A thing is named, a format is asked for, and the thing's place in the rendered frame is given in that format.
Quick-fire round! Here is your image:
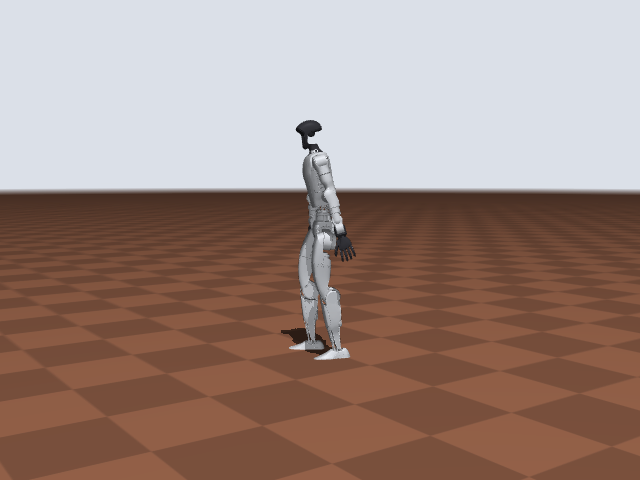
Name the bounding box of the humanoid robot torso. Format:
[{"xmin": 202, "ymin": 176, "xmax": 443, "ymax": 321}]
[{"xmin": 303, "ymin": 149, "xmax": 335, "ymax": 238}]

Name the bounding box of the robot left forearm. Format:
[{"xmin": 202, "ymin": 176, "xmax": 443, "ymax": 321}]
[{"xmin": 324, "ymin": 189, "xmax": 345, "ymax": 234}]

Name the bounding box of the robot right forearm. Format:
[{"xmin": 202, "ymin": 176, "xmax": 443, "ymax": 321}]
[{"xmin": 308, "ymin": 203, "xmax": 320, "ymax": 229}]

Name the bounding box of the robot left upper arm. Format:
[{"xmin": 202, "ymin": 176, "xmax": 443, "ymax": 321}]
[{"xmin": 312, "ymin": 154, "xmax": 336, "ymax": 203}]

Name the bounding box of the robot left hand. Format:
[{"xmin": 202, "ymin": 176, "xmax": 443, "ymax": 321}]
[{"xmin": 334, "ymin": 225, "xmax": 356, "ymax": 261}]

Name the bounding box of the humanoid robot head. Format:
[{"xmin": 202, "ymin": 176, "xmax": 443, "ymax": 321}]
[{"xmin": 296, "ymin": 120, "xmax": 323, "ymax": 155}]

